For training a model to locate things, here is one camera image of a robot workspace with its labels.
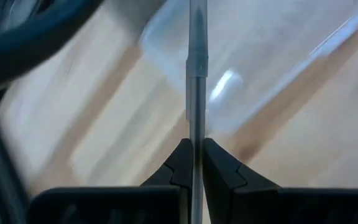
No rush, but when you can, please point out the clear plastic box base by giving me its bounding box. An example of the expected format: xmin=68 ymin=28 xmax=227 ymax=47
xmin=140 ymin=0 xmax=358 ymax=134

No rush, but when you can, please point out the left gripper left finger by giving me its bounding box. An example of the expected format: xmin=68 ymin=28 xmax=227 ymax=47
xmin=28 ymin=138 xmax=194 ymax=224

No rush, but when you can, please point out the grey capped pen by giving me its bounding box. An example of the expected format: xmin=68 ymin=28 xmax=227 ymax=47
xmin=185 ymin=0 xmax=209 ymax=224

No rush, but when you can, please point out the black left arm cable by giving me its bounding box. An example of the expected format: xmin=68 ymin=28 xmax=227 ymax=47
xmin=0 ymin=0 xmax=105 ymax=94

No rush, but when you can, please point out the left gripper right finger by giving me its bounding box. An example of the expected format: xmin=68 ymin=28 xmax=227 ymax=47
xmin=202 ymin=138 xmax=358 ymax=224

